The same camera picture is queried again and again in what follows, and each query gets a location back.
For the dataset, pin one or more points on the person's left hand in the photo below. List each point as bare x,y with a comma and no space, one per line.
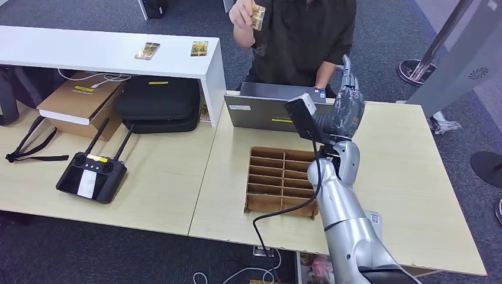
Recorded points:
319,87

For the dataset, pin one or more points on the person's right hand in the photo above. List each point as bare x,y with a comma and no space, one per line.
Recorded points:
241,13

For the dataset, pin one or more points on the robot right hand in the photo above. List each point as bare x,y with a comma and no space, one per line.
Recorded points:
347,109

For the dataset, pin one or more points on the autumn tree printed card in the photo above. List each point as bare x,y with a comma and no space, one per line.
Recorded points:
199,48

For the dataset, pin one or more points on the grey laptop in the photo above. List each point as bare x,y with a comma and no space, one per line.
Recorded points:
255,113

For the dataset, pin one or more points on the grey card reader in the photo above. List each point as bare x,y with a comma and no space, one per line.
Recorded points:
374,221

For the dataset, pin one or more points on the wooden card organizer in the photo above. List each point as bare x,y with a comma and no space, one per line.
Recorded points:
266,204

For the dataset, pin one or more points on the person's left forearm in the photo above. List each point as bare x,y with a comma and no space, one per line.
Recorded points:
324,73

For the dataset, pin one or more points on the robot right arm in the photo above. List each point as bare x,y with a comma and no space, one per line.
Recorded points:
345,219

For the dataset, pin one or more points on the person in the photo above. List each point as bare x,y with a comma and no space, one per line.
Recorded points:
298,43

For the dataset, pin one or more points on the scenic printed card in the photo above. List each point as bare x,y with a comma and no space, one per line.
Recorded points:
148,51

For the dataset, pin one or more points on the black computer tower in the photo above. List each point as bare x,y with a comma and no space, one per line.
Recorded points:
153,9

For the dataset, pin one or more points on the clear plastic wrapping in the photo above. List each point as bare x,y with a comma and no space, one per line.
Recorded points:
443,126

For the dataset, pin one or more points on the small printed box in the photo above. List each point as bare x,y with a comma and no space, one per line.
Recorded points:
204,113

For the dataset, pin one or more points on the grey panel with swirl logo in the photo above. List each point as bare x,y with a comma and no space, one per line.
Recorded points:
462,78

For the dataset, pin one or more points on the black zip case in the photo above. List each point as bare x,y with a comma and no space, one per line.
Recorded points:
157,101

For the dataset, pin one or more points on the black round base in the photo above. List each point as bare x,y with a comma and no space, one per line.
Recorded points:
488,168

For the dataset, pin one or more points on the pink plastic bag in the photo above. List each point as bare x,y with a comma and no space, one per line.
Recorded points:
321,268

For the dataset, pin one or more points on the floor power socket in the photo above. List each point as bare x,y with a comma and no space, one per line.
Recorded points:
261,251

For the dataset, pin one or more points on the white desk shelf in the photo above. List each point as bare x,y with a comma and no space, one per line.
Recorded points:
78,49

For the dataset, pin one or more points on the dark shoe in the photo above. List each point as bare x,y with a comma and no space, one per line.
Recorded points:
499,211

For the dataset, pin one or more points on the cardboard box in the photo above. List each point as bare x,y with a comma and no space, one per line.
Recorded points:
78,101

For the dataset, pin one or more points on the black remote controller with antennas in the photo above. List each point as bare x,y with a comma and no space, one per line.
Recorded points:
72,183

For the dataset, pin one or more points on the black backpack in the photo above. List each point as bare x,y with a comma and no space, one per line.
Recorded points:
8,101

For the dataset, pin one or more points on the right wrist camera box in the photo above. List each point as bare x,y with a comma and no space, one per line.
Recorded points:
304,117

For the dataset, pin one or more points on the chrome stanchion post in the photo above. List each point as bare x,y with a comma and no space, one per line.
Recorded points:
415,72

